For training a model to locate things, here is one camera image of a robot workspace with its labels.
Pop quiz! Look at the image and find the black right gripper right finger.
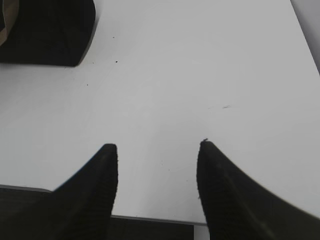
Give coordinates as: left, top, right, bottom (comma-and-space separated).
196, 139, 320, 240

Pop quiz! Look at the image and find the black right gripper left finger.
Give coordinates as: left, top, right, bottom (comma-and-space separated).
0, 143, 119, 240

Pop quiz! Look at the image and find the black canvas tote bag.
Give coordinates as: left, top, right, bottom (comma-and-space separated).
0, 0, 96, 67

